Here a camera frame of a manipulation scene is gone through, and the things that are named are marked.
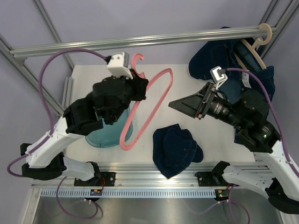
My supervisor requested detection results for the teal plastic basin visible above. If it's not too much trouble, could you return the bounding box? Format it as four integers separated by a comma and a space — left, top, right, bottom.
85, 107, 130, 148

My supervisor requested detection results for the slotted cable duct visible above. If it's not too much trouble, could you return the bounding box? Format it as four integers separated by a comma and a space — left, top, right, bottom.
41, 189, 216, 198

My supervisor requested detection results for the pink plastic hanger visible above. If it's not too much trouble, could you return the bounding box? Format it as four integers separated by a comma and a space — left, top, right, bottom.
119, 53, 175, 152

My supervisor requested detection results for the right aluminium frame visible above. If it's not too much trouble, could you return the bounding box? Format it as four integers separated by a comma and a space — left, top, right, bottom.
257, 0, 299, 60

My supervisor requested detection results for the purple cable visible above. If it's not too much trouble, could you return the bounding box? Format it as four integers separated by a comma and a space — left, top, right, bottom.
7, 48, 109, 220
184, 67, 299, 224

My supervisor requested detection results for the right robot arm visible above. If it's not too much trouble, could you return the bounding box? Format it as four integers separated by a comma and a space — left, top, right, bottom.
168, 83, 299, 214

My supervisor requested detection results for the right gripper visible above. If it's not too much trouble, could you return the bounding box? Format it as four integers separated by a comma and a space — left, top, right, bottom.
169, 81, 246, 128

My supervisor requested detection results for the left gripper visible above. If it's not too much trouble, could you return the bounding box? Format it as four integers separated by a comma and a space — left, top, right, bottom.
109, 68, 148, 123

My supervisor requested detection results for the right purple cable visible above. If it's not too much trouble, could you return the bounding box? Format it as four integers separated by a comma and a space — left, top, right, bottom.
184, 67, 299, 224

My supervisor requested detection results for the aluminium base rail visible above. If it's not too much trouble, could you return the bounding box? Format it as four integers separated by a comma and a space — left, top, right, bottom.
31, 162, 274, 189

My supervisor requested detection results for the beige wooden hanger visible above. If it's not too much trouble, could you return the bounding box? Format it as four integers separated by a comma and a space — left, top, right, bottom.
234, 23, 272, 71

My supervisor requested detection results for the left aluminium frame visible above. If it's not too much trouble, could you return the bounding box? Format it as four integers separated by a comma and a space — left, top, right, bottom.
0, 0, 74, 117

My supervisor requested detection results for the aluminium frame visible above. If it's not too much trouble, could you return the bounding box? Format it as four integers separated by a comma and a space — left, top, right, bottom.
0, 0, 74, 117
257, 0, 299, 60

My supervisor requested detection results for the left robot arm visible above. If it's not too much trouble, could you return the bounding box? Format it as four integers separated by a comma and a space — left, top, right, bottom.
20, 76, 149, 186

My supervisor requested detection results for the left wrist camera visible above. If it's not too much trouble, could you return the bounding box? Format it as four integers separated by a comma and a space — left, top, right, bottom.
107, 51, 133, 79

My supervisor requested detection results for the dark denim skirt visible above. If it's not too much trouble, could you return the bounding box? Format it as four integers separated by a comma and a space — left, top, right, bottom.
152, 124, 204, 179

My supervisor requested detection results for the aluminium hanging rail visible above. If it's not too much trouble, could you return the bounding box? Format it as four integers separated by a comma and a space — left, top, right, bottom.
10, 23, 276, 59

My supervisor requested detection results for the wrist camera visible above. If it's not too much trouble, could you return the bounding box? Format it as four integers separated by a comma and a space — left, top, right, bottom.
107, 51, 133, 79
210, 66, 228, 90

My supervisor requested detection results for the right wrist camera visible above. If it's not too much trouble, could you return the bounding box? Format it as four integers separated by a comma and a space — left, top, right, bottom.
210, 66, 228, 90

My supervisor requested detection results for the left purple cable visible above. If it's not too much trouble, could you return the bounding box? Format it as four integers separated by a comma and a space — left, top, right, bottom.
7, 48, 109, 220

